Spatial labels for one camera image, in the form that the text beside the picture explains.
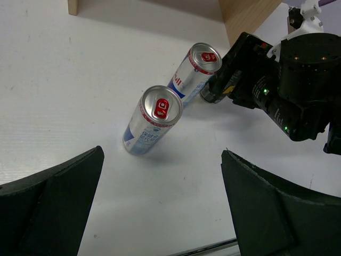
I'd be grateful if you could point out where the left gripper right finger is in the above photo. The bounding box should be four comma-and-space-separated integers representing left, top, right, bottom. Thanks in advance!
221, 150, 340, 255

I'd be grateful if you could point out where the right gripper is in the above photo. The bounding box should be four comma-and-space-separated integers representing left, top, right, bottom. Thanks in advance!
213, 32, 282, 108

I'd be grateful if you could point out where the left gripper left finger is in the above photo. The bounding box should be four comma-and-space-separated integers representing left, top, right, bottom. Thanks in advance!
1, 146, 104, 255

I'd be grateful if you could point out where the black can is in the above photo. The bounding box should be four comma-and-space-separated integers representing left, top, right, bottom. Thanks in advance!
200, 81, 221, 103

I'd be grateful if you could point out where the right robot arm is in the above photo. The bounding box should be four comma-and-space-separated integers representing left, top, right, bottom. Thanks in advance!
208, 32, 340, 155

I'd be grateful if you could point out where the wooden two-tier shelf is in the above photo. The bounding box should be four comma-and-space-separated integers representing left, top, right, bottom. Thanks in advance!
67, 1, 283, 46

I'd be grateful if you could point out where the silver can middle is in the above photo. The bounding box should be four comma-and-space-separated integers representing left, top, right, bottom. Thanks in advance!
167, 43, 222, 108

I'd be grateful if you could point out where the silver can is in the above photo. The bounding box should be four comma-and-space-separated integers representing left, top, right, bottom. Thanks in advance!
167, 43, 222, 108
123, 85, 183, 155

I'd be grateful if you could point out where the silver can front left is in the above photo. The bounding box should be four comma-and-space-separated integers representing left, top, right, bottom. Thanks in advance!
123, 85, 183, 155

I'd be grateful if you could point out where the aluminium front rail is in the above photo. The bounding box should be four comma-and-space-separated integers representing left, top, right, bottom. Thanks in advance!
171, 238, 241, 256

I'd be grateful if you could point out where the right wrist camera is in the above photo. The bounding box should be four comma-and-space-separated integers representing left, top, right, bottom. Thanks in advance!
266, 0, 324, 62

